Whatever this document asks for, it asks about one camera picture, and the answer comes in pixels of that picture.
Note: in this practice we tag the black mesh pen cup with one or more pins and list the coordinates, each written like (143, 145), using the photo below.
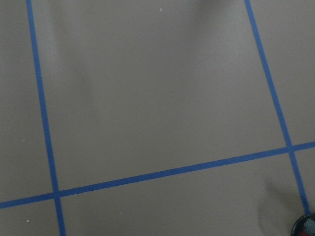
(304, 226)

